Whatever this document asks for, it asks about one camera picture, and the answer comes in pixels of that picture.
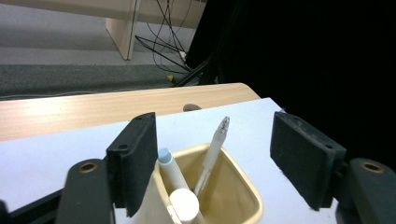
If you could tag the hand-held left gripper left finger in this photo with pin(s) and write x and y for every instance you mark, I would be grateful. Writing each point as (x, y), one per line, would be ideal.
(135, 161)

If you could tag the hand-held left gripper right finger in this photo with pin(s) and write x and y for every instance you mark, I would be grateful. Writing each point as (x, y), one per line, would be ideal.
(306, 158)

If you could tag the white pen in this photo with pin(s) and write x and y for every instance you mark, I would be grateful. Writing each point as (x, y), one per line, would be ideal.
(171, 169)

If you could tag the clear slim pen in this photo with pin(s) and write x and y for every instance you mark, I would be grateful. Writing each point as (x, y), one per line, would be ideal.
(214, 146)

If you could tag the beige square pen holder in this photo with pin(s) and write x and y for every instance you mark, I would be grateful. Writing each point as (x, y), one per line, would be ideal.
(230, 196)

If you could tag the light wooden table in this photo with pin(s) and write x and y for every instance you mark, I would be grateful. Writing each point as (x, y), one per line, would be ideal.
(77, 112)

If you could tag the dark table grommet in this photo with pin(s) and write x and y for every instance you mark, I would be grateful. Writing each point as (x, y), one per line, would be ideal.
(191, 107)

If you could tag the white board sheet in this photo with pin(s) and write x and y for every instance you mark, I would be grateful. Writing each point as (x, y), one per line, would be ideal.
(46, 161)

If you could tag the yellow tape mark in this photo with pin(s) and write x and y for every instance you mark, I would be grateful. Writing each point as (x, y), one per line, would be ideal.
(170, 77)

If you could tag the black curtain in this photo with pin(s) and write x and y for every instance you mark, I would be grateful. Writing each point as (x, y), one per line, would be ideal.
(311, 56)

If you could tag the black metal stand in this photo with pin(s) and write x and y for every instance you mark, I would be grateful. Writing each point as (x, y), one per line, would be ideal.
(199, 70)

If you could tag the light wooden shelf unit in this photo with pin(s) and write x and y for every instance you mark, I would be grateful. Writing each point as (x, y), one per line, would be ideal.
(123, 31)

